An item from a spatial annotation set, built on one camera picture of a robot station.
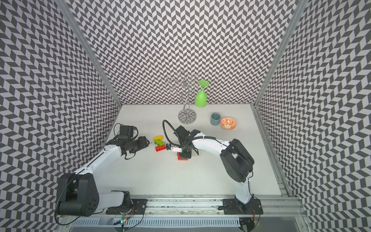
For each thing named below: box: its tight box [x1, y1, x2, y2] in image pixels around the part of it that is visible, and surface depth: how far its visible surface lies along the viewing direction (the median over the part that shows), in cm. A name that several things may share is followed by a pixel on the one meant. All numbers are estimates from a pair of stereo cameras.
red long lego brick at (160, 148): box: [155, 144, 166, 152], surface depth 95 cm
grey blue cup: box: [210, 112, 222, 126], surface depth 107 cm
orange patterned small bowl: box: [220, 116, 237, 131], surface depth 106 cm
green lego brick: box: [153, 139, 165, 146], surface depth 96 cm
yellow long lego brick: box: [153, 135, 164, 141], surface depth 99 cm
